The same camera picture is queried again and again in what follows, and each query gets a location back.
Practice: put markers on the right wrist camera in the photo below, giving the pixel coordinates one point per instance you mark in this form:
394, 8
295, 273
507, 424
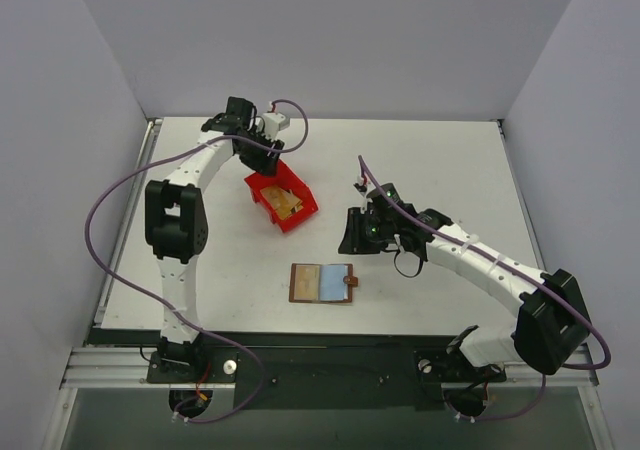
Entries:
362, 186

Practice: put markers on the brown leather card holder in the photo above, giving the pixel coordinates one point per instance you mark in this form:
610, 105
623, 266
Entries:
336, 284

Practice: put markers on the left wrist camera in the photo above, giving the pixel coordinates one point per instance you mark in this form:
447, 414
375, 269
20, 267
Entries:
273, 122

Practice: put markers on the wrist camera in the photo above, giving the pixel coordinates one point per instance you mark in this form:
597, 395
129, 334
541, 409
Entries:
362, 186
273, 122

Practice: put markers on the gold card with chip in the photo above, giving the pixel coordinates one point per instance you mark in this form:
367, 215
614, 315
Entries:
306, 283

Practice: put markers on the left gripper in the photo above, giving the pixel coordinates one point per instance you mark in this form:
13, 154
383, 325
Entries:
265, 156

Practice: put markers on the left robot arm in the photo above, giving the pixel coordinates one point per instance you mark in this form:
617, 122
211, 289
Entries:
176, 225

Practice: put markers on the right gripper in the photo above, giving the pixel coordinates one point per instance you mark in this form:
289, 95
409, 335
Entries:
353, 231

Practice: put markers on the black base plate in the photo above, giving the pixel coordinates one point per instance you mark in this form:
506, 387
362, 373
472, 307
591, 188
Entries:
319, 372

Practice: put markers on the red plastic bin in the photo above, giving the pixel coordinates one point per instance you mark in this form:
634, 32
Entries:
288, 180

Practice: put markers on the aluminium table frame rail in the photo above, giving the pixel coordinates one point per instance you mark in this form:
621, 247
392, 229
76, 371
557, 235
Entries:
460, 168

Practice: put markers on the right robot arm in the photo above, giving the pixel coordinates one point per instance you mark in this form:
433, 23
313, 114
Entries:
548, 309

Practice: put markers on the gold cards in bin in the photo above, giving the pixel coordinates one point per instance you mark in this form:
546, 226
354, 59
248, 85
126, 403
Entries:
284, 203

